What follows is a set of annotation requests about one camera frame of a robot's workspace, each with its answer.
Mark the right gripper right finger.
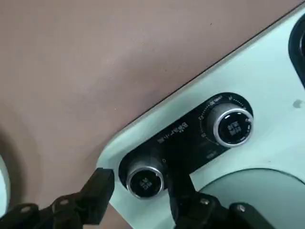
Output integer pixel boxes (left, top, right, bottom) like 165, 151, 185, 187
165, 155, 282, 229

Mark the black silver control knob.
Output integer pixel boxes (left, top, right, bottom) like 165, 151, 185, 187
206, 102, 254, 147
125, 157, 165, 199

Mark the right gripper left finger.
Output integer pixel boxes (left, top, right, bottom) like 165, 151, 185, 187
0, 167, 115, 229

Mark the mint green cooking machine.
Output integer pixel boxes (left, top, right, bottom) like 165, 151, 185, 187
95, 0, 305, 229

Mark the pale green round plate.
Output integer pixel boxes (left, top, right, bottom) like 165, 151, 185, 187
0, 154, 10, 210

